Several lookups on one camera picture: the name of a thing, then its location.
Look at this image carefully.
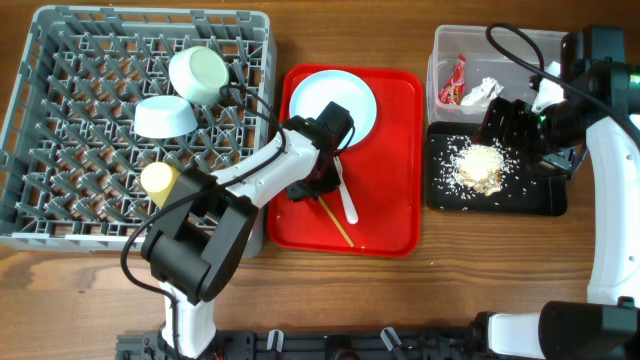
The wooden chopstick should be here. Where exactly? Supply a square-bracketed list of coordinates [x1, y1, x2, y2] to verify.
[318, 197, 355, 248]

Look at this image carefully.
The white plastic fork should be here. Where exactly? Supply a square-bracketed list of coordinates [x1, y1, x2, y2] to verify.
[333, 157, 359, 224]

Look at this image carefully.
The black waste tray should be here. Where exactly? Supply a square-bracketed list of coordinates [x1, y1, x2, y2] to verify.
[424, 122, 568, 216]

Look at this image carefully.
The yellow plastic cup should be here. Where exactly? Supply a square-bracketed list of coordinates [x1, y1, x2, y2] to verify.
[140, 162, 181, 207]

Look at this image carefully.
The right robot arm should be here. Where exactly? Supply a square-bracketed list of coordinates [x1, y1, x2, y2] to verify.
[466, 25, 639, 359]

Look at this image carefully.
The red plastic tray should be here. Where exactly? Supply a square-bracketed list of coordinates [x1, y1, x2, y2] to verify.
[266, 67, 425, 257]

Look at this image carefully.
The clear plastic bin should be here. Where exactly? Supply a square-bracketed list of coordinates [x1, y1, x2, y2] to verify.
[426, 25, 567, 124]

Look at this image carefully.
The white napkin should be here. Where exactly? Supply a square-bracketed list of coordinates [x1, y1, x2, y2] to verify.
[460, 77, 504, 107]

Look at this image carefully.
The food scraps and rice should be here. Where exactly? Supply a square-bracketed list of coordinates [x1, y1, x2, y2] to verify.
[434, 135, 526, 200]

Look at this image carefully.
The grey dishwasher rack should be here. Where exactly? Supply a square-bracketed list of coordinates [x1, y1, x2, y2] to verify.
[1, 6, 277, 252]

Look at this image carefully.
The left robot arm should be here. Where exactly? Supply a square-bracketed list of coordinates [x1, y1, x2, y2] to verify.
[141, 102, 354, 359]

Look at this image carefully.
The red sauce packet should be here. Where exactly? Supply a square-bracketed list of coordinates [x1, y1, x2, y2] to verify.
[439, 54, 466, 105]

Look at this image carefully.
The light blue food bowl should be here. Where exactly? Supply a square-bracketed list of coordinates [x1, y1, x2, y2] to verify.
[168, 46, 230, 106]

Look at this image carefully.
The light blue plate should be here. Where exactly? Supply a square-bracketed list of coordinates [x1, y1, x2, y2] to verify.
[289, 70, 377, 147]

